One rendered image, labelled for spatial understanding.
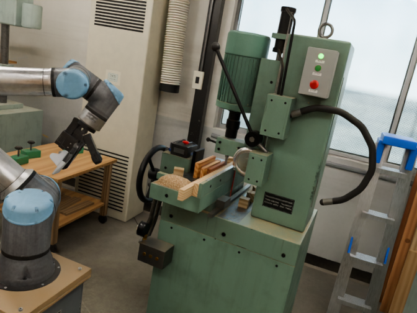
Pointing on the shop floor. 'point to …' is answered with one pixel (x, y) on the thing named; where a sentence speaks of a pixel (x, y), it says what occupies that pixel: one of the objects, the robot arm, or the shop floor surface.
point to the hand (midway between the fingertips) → (59, 173)
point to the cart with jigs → (83, 202)
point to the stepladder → (350, 253)
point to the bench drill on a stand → (16, 17)
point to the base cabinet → (220, 277)
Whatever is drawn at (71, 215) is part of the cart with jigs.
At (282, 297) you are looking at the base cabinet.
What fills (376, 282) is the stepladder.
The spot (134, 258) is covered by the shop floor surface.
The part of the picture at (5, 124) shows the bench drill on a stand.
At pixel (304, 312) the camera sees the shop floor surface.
